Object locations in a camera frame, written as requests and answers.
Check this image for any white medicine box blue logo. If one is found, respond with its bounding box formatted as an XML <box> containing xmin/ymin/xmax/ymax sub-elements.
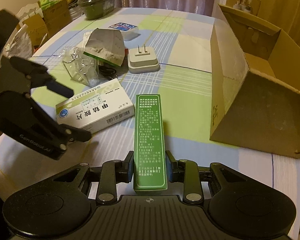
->
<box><xmin>56</xmin><ymin>79</ymin><xmax>134</xmax><ymax>133</ymax></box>

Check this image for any tall green medicine box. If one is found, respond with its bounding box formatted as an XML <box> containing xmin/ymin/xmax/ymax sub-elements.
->
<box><xmin>133</xmin><ymin>94</ymin><xmax>167</xmax><ymax>192</ymax></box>

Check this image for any clear plastic packaging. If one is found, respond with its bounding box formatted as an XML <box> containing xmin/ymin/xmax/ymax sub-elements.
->
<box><xmin>62</xmin><ymin>47</ymin><xmax>100</xmax><ymax>87</ymax></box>

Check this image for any black cable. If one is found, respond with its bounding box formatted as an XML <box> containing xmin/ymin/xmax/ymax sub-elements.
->
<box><xmin>98</xmin><ymin>64</ymin><xmax>117</xmax><ymax>79</ymax></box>

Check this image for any silver foil pouch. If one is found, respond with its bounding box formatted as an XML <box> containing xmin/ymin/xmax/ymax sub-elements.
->
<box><xmin>83</xmin><ymin>28</ymin><xmax>125</xmax><ymax>67</ymax></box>

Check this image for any white power adapter plug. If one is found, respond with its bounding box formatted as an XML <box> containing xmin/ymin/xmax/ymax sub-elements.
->
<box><xmin>127</xmin><ymin>46</ymin><xmax>160</xmax><ymax>74</ymax></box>

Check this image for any crumpled plastic bag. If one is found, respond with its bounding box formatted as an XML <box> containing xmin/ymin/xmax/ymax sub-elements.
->
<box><xmin>4</xmin><ymin>24</ymin><xmax>33</xmax><ymax>59</ymax></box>

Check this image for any brown cardboard boxes pile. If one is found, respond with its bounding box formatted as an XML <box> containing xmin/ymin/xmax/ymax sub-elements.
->
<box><xmin>16</xmin><ymin>0</ymin><xmax>72</xmax><ymax>48</ymax></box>

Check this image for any narrow white box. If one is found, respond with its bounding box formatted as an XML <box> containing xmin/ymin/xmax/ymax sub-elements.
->
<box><xmin>82</xmin><ymin>31</ymin><xmax>92</xmax><ymax>48</ymax></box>

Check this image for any clear box blue label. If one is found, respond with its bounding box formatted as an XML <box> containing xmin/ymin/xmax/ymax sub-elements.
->
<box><xmin>109</xmin><ymin>22</ymin><xmax>140</xmax><ymax>41</ymax></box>

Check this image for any large brown cardboard box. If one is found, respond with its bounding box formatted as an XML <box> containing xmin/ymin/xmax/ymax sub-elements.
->
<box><xmin>210</xmin><ymin>5</ymin><xmax>300</xmax><ymax>158</ymax></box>

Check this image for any white product box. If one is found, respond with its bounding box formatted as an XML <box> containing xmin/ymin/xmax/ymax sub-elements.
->
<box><xmin>218</xmin><ymin>0</ymin><xmax>261</xmax><ymax>16</ymax></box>

